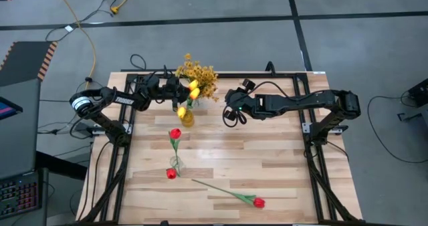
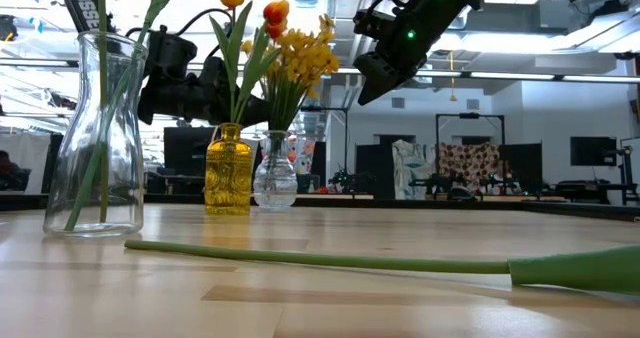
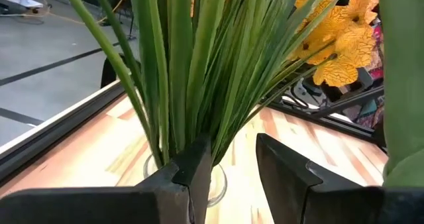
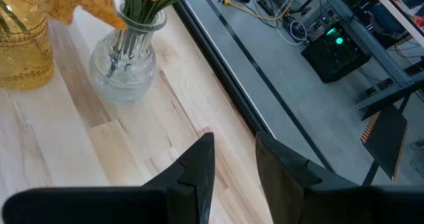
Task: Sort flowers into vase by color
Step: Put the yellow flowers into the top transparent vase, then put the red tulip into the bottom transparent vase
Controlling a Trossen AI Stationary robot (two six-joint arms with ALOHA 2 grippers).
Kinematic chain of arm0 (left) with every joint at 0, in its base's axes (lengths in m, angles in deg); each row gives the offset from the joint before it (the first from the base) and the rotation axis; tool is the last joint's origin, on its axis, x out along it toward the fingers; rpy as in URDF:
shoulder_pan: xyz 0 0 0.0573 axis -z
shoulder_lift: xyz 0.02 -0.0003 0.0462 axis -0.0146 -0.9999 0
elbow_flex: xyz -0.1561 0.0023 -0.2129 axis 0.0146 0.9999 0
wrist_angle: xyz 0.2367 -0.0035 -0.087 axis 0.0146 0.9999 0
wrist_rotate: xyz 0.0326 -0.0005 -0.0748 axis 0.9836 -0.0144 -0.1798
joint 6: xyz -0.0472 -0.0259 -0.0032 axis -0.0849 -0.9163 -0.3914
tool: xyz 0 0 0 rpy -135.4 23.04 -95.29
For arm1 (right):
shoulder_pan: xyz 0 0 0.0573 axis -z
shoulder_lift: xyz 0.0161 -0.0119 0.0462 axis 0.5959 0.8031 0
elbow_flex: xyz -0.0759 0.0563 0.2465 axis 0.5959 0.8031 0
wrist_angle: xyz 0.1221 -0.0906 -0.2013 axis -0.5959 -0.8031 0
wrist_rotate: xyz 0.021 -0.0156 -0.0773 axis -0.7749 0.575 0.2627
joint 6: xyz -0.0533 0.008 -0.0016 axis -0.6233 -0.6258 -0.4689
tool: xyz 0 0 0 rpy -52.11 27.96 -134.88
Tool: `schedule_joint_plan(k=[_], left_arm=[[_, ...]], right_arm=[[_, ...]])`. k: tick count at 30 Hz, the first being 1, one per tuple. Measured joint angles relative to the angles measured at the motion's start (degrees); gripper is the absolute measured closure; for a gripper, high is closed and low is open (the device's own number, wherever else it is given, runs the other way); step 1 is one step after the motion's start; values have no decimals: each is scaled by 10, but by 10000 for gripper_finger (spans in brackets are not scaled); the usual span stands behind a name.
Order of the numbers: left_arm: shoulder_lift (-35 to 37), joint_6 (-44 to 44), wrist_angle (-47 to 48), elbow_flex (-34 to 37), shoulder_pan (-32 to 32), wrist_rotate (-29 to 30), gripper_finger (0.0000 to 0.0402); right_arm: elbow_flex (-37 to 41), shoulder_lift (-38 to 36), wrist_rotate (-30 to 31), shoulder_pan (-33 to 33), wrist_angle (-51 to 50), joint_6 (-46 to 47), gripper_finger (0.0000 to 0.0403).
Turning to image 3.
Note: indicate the green leafy stems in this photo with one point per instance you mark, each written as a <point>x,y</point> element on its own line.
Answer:
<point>338,41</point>

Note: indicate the white floor stand base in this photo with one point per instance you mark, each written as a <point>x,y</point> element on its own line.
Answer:
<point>23,2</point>

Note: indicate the yellow red artificial tulip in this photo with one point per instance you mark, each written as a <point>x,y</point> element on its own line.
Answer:
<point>402,85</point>

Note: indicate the black frame clamp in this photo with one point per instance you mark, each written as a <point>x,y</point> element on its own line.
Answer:
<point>107,73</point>

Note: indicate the clear ribbed glass vase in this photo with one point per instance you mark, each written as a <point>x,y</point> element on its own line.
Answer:
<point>217,187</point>

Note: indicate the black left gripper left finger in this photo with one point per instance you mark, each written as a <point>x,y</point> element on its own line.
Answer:
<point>132,207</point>

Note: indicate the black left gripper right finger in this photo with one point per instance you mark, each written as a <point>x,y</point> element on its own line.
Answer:
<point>314,201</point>

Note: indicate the black metal rig frame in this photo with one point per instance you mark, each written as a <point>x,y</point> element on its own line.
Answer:
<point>49,134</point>

